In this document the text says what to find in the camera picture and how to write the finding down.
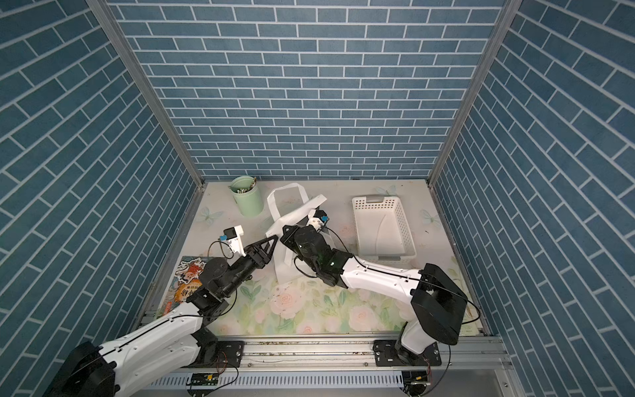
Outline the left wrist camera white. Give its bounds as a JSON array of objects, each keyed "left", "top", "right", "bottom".
[{"left": 220, "top": 225, "right": 246, "bottom": 256}]

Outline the white plastic basket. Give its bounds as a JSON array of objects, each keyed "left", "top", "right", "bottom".
[{"left": 352, "top": 196, "right": 417, "bottom": 266}]

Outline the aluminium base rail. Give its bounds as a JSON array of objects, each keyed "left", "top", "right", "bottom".
[{"left": 136, "top": 332, "right": 524, "bottom": 396}]

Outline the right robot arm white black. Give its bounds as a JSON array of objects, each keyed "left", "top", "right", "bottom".
[{"left": 280, "top": 226, "right": 470, "bottom": 365}]

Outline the white insulated delivery bag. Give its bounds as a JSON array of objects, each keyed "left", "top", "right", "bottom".
[{"left": 266, "top": 183, "right": 327, "bottom": 285}]

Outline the circuit board right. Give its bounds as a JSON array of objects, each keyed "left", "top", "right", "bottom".
[{"left": 401, "top": 372, "right": 431, "bottom": 397}]

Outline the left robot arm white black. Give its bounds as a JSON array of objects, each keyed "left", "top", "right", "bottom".
[{"left": 44, "top": 236, "right": 278, "bottom": 396}]

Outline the colourful illustrated book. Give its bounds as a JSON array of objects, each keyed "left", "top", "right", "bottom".
[{"left": 155, "top": 256, "right": 210, "bottom": 319}]

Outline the floral table mat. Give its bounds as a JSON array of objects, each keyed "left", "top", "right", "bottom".
[{"left": 148, "top": 242, "right": 477, "bottom": 337}]

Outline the green circuit board left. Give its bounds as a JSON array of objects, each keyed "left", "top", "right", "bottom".
[{"left": 186, "top": 372, "right": 219, "bottom": 388}]

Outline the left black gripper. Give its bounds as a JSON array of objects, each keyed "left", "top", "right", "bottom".
[{"left": 219, "top": 237, "right": 277, "bottom": 299}]

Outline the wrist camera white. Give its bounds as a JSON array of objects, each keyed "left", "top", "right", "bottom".
[
  {"left": 307, "top": 208, "right": 329, "bottom": 232},
  {"left": 220, "top": 225, "right": 246, "bottom": 256}
]

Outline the green round object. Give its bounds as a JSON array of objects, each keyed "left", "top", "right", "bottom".
[{"left": 229, "top": 179, "right": 264, "bottom": 218}]

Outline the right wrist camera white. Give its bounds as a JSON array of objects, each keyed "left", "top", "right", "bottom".
[{"left": 307, "top": 208, "right": 329, "bottom": 232}]

